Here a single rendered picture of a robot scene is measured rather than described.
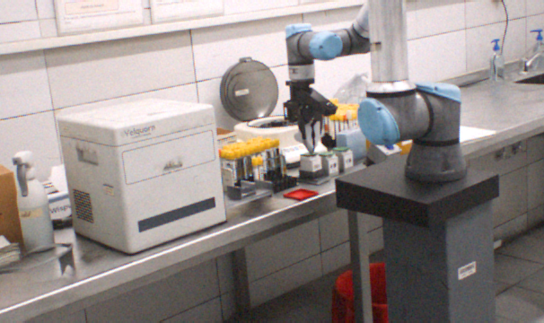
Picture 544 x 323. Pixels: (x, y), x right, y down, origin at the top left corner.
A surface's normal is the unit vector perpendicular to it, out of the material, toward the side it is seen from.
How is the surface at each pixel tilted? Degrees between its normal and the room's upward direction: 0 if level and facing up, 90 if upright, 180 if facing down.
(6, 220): 91
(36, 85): 90
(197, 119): 90
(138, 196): 90
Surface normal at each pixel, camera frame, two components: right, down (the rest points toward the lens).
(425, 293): -0.74, 0.22
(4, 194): 0.60, 0.13
